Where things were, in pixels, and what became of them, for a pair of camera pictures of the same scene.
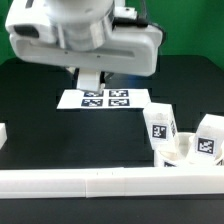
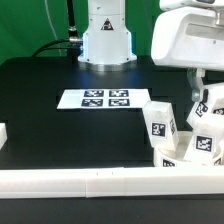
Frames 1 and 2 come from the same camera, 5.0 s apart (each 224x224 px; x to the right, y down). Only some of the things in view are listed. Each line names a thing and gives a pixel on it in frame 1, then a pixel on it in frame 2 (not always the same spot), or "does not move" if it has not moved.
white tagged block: [89, 80] → [209, 112]
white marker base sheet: [109, 98] does not move
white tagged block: [161, 125] does not move
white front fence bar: [112, 182] does not move
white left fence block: [3, 134] does not move
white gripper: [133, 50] → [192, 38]
